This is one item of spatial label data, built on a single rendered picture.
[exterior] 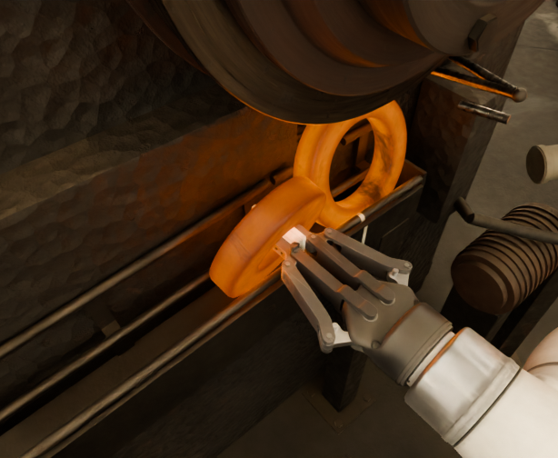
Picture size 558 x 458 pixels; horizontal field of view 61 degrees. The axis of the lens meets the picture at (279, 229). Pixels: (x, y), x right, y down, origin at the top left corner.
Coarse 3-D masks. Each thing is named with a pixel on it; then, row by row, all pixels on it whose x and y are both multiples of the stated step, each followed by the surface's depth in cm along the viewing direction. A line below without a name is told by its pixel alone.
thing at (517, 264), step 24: (504, 216) 90; (528, 216) 86; (552, 216) 85; (480, 240) 84; (504, 240) 82; (528, 240) 82; (456, 264) 85; (480, 264) 80; (504, 264) 78; (528, 264) 79; (552, 264) 83; (456, 288) 87; (480, 288) 82; (504, 288) 78; (528, 288) 79; (456, 312) 95; (480, 312) 89; (504, 312) 82
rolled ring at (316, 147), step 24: (360, 120) 57; (384, 120) 60; (312, 144) 54; (336, 144) 56; (384, 144) 64; (312, 168) 55; (384, 168) 65; (360, 192) 66; (384, 192) 66; (336, 216) 61
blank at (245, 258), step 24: (288, 192) 47; (312, 192) 48; (264, 216) 45; (288, 216) 45; (312, 216) 53; (240, 240) 45; (264, 240) 45; (216, 264) 47; (240, 264) 46; (264, 264) 54; (240, 288) 51
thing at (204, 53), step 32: (160, 0) 26; (192, 0) 27; (224, 0) 29; (192, 32) 29; (224, 32) 30; (224, 64) 32; (256, 64) 33; (256, 96) 35; (288, 96) 38; (320, 96) 40; (352, 96) 43; (384, 96) 47
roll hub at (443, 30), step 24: (360, 0) 30; (384, 0) 28; (408, 0) 26; (432, 0) 28; (456, 0) 30; (480, 0) 32; (504, 0) 34; (528, 0) 36; (384, 24) 32; (408, 24) 28; (432, 24) 29; (456, 24) 31; (504, 24) 36; (432, 48) 31; (456, 48) 33
